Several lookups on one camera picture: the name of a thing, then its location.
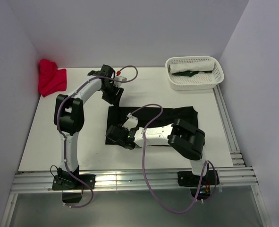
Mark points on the red t shirt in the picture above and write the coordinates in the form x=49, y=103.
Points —
x=51, y=79

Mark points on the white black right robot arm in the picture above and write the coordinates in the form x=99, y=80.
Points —
x=183, y=137

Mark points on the aluminium frame rail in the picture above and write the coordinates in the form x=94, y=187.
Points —
x=131, y=180

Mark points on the dark green rolled t shirt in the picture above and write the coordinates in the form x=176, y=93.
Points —
x=189, y=73

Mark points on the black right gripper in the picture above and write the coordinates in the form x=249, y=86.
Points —
x=122, y=127

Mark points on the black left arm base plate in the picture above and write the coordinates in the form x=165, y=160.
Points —
x=64, y=181

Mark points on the white perforated plastic basket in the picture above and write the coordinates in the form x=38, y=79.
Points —
x=199, y=81

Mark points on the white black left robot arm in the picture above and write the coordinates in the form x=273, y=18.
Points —
x=70, y=117

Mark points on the black t shirt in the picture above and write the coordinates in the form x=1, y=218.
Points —
x=118, y=115

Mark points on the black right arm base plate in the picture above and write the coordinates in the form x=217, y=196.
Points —
x=188, y=179

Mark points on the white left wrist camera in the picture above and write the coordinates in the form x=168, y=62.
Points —
x=120, y=79

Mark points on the rolled white t shirt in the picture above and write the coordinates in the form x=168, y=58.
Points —
x=194, y=66

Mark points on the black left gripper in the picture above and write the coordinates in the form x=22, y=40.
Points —
x=114, y=99

